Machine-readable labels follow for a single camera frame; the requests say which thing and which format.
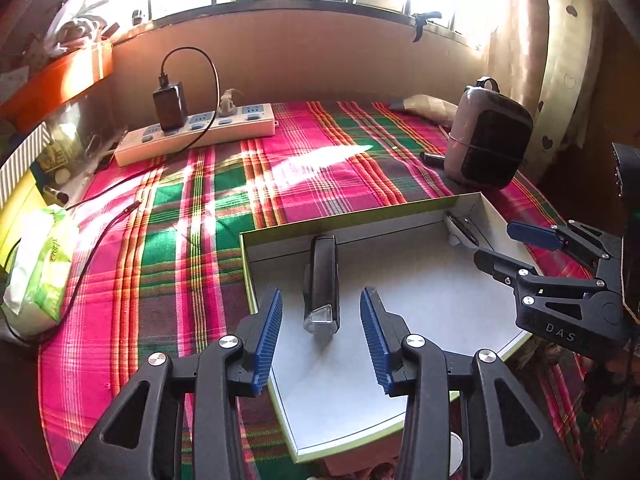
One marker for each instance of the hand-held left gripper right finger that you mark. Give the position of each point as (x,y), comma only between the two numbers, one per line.
(375,340)

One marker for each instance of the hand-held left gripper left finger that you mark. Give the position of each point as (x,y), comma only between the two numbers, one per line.
(267,340)

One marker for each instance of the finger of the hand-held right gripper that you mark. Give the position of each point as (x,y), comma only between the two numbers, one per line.
(532,234)
(500,264)

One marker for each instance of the white cardboard box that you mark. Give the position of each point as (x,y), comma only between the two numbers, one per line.
(450,310)

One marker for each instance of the small black cylinder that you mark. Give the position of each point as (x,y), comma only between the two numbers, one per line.
(432,157)

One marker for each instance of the beige paper bag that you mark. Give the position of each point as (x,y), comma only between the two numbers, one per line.
(430,106)

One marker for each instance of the plaid tablecloth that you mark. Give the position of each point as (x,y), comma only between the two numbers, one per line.
(350,170)

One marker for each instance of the heart pattern curtain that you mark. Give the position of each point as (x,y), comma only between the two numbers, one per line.
(530,50)

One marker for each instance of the white power strip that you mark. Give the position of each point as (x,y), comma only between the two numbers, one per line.
(240,127)

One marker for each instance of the white plug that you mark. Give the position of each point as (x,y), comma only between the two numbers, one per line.
(227,106)

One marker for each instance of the green tissue pack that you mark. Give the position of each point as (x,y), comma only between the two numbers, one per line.
(40,270)

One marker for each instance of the black window clip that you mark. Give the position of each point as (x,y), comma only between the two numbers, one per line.
(425,17)

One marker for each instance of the black charger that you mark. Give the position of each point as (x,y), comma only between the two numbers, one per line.
(170,105)

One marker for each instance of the clear plastic box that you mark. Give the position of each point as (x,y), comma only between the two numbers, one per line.
(70,130)

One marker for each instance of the striped box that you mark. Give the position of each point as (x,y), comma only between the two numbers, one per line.
(20,160)

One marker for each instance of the orange box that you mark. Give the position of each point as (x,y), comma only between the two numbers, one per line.
(55,82)

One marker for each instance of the white plastic bags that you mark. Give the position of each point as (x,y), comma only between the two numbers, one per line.
(75,30)

